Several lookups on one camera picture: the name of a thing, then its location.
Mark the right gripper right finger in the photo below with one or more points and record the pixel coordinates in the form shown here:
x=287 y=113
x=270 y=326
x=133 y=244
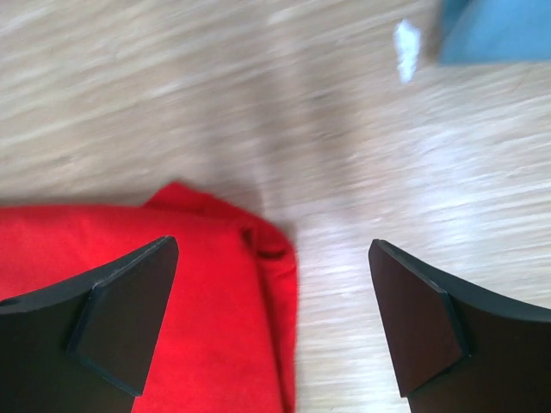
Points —
x=456 y=346

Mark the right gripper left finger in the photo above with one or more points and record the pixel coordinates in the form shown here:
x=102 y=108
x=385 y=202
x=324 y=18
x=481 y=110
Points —
x=86 y=344

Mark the red t shirt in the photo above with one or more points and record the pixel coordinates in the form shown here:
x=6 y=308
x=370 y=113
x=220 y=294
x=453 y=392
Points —
x=228 y=336

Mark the folded blue t shirt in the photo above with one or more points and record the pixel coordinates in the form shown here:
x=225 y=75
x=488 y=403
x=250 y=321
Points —
x=494 y=31

